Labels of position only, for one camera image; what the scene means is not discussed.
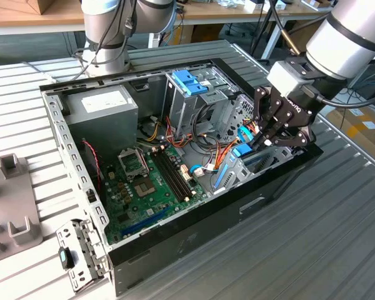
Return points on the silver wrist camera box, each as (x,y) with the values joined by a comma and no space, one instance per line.
(284,78)

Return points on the black open PC case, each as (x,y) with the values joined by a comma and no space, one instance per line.
(206,237)

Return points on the cardboard box with labels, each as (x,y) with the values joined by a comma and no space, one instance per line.
(362,131)

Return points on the black RAM slot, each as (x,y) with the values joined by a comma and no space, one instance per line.
(168,178)
(178,173)

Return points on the long wooden desk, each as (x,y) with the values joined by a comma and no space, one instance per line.
(222,12)

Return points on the grey power supply unit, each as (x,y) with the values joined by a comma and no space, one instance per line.
(103,125)

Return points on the small brown cardboard box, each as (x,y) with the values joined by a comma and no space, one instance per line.
(203,32)

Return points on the blue plastic drive latch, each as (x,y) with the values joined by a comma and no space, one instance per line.
(187,81)

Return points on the silver metal drive cage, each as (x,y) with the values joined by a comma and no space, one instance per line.
(178,109)

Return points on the grey parts rack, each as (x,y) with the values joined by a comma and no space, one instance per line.
(12,200)

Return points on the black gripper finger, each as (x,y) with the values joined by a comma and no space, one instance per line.
(268,112)
(301,139)

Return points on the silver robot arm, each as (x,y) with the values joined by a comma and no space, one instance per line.
(347,43)

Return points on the blue expansion slot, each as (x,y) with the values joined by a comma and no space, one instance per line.
(143,222)

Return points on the grey metal disk bay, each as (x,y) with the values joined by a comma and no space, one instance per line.
(237,178)

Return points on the black teal latch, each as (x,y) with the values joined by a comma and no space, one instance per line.
(64,257)

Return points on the hard disk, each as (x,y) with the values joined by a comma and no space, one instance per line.
(242,150)

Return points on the CPU socket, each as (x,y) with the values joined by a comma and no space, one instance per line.
(145,188)

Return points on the green motherboard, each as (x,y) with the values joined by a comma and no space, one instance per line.
(150,203)

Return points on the silver hinged slot bracket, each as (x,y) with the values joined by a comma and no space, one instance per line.
(81,250)

